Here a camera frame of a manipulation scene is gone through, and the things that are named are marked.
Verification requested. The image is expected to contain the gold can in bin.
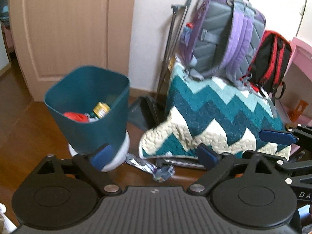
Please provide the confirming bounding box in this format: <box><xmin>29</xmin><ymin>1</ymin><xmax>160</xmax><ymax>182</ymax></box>
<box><xmin>93</xmin><ymin>102</ymin><xmax>111</xmax><ymax>119</ymax></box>

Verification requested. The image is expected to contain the dark dustpan with handle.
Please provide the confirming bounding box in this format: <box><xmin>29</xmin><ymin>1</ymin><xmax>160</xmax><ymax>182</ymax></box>
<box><xmin>128</xmin><ymin>0</ymin><xmax>192</xmax><ymax>131</ymax></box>

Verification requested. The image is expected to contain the red item in bin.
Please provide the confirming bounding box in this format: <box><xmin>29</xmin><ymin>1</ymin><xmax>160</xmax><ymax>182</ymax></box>
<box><xmin>63</xmin><ymin>112</ymin><xmax>89</xmax><ymax>123</ymax></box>

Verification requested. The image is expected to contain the teal trash bin white base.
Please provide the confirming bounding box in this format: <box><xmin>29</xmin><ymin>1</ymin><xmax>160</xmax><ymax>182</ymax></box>
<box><xmin>44</xmin><ymin>66</ymin><xmax>130</xmax><ymax>171</ymax></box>

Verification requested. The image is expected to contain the silver purple snack wrapper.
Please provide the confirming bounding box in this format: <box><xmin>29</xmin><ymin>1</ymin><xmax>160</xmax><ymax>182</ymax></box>
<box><xmin>125</xmin><ymin>153</ymin><xmax>158</xmax><ymax>174</ymax></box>

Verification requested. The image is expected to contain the red black backpack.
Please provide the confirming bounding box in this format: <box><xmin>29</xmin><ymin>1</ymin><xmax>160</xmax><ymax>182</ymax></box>
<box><xmin>247</xmin><ymin>30</ymin><xmax>292</xmax><ymax>100</ymax></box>

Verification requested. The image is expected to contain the pink furniture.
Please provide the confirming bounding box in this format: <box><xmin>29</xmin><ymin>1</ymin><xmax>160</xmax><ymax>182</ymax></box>
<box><xmin>277</xmin><ymin>36</ymin><xmax>311</xmax><ymax>125</ymax></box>

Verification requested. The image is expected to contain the purple grey backpack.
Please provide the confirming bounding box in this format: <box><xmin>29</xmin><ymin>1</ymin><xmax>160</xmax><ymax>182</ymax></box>
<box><xmin>180</xmin><ymin>0</ymin><xmax>266</xmax><ymax>90</ymax></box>

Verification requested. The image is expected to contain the wooden door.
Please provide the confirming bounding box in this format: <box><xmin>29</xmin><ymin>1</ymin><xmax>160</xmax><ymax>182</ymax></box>
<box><xmin>8</xmin><ymin>0</ymin><xmax>134</xmax><ymax>102</ymax></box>

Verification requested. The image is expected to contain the teal white zigzag quilt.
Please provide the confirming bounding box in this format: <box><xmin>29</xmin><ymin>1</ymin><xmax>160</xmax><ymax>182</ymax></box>
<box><xmin>139</xmin><ymin>62</ymin><xmax>291</xmax><ymax>159</ymax></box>

